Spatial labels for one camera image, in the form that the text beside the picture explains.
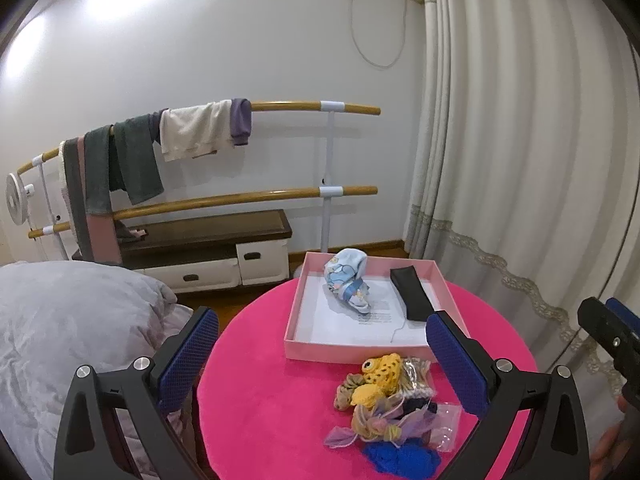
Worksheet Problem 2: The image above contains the dark wood low cabinet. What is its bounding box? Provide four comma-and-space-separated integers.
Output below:
74, 209, 292, 294

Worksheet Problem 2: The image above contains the light blue patterned cloth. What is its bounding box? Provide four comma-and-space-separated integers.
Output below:
323, 248, 371, 315

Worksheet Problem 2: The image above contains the cream towel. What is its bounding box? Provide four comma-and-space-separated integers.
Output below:
160, 100, 233, 162

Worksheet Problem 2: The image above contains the black soft case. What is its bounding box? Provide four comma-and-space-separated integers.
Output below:
390, 266, 435, 322

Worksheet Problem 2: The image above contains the white power cable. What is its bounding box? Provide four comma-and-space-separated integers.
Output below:
346, 0, 409, 71

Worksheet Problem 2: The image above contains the cream pleated curtain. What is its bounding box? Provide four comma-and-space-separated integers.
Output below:
406, 0, 639, 392

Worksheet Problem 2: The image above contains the white small fan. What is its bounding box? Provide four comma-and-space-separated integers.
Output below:
6, 172, 35, 226

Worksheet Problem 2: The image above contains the clear plastic bag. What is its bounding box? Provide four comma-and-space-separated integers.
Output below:
423, 402, 463, 453

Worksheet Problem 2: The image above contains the pastel ribbon scrunchie bundle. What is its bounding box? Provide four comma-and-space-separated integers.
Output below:
323, 393, 437, 448

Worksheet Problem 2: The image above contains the grey quilt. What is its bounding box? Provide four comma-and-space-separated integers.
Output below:
1, 261, 192, 479

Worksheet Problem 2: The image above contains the dark green towel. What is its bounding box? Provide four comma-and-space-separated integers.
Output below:
84, 110, 164, 216

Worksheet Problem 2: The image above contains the pink shallow box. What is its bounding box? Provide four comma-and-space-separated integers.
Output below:
284, 252, 469, 364

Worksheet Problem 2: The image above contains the pink tablecloth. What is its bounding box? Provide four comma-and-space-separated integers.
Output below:
196, 276, 539, 480

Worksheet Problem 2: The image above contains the purple cloth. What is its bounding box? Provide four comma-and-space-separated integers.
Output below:
230, 98, 253, 146

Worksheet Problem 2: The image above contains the brown scrunchie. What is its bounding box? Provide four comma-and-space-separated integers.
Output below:
333, 374, 364, 412

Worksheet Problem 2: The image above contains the grey pink hanging cloth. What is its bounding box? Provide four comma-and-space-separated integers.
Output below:
61, 138, 122, 266

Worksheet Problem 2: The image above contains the royal blue knitted cloth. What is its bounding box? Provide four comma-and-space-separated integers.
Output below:
362, 439, 442, 480

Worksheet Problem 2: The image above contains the wooden double rail rack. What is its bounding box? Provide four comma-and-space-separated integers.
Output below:
14, 100, 381, 252

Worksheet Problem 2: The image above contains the person's hand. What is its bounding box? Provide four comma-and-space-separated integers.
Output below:
589, 396, 639, 479

